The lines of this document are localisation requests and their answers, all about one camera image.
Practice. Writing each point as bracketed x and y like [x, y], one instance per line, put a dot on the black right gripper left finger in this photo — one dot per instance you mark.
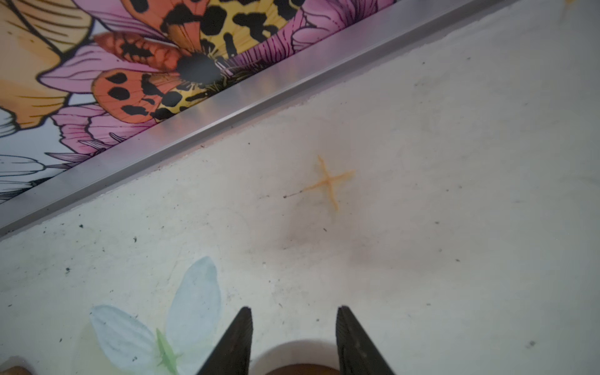
[232, 355]

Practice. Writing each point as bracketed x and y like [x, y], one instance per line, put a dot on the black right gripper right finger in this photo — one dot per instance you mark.
[357, 354]

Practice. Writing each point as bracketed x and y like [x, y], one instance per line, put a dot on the scratched brown round wooden coaster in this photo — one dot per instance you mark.
[15, 371]

